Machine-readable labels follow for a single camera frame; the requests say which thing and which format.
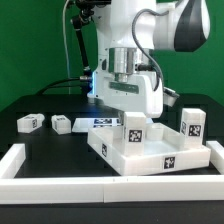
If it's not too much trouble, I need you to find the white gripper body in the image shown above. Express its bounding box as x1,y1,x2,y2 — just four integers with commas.
94,72,163,118

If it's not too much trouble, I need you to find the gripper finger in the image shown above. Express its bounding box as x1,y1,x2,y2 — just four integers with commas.
118,111,124,126

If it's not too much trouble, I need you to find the white square table top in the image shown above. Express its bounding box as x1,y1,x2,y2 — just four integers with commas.
87,123,211,176

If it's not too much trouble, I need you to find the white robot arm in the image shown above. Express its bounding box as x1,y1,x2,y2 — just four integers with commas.
72,0,210,118

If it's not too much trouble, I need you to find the white fiducial marker sheet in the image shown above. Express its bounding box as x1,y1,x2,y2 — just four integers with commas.
72,118,121,133

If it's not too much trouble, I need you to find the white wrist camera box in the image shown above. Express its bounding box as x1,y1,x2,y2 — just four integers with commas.
163,87,180,107

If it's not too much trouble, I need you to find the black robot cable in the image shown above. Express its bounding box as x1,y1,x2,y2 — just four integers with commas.
35,78,93,96

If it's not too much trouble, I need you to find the white U-shaped fence wall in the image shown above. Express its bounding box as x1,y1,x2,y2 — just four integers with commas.
0,144,224,204

